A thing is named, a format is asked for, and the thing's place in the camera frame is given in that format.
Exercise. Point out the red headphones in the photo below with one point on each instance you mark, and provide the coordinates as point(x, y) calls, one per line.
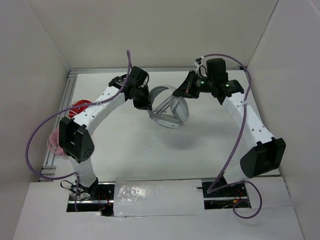
point(79, 106)

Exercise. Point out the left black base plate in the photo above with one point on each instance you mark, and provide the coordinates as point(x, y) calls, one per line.
point(105, 192)

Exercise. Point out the white glossy cover panel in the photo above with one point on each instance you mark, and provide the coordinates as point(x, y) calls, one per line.
point(158, 198)

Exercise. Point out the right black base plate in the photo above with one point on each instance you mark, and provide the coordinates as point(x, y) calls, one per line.
point(229, 192)

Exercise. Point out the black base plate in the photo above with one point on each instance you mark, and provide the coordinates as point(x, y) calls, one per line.
point(229, 192)
point(105, 192)

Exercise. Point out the pink headphones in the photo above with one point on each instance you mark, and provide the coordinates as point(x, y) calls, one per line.
point(53, 144)

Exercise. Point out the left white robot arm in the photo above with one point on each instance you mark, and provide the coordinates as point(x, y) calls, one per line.
point(75, 134)

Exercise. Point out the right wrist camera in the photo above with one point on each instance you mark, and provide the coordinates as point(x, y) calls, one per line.
point(199, 66)

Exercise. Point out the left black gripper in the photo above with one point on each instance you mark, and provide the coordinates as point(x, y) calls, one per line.
point(146, 104)

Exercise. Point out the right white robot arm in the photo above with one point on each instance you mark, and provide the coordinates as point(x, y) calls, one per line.
point(256, 151)

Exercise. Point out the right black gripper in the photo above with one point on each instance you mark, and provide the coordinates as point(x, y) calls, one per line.
point(186, 89)

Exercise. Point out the white grey headphones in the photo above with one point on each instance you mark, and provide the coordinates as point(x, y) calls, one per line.
point(173, 112)

